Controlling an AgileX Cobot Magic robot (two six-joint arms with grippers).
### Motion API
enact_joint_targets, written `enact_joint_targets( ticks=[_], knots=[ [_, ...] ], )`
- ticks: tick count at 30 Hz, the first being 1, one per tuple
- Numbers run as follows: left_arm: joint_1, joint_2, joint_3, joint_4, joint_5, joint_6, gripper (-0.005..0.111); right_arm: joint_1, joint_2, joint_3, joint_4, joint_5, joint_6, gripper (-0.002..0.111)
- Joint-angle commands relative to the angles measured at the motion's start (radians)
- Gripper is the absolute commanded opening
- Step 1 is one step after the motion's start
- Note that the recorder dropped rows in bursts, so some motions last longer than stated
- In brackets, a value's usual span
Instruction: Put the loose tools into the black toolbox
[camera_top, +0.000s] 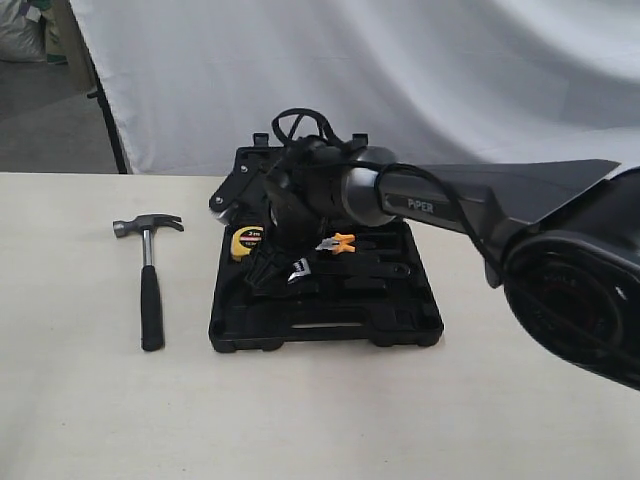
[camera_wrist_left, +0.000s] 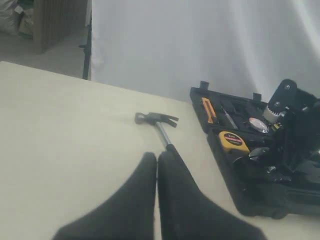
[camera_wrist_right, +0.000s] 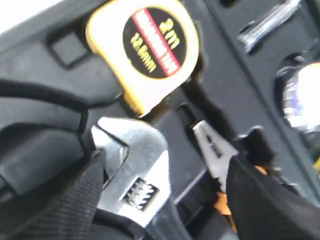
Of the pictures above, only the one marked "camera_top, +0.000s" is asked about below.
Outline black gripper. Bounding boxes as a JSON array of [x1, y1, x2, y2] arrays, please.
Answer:
[[244, 165, 330, 289]]

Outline adjustable wrench black handle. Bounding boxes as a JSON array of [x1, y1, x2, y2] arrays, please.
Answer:
[[283, 257, 411, 284]]

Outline black plastic tool case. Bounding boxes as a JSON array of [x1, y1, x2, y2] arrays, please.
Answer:
[[207, 132, 445, 354]]

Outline claw hammer black grip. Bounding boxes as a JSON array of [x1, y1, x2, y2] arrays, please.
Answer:
[[112, 213, 184, 352]]

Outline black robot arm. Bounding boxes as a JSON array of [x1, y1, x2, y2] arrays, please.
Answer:
[[247, 136, 639, 389]]

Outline yellow tape measure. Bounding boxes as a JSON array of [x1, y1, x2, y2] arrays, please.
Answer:
[[230, 225, 264, 262]]

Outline white backdrop cloth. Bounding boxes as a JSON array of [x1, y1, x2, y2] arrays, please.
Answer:
[[72, 1, 639, 175]]

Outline black backdrop stand pole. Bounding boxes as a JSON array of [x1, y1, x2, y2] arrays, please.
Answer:
[[86, 58, 129, 175]]

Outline white sack in background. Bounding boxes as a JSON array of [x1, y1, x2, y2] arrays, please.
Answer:
[[1, 1, 45, 63]]

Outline orange handled pliers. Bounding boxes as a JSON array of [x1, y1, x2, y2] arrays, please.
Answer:
[[315, 233, 357, 255]]

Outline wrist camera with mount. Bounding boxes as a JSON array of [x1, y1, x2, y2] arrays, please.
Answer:
[[209, 152, 272, 226]]

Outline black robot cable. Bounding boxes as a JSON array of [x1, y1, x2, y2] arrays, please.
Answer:
[[270, 106, 506, 281]]

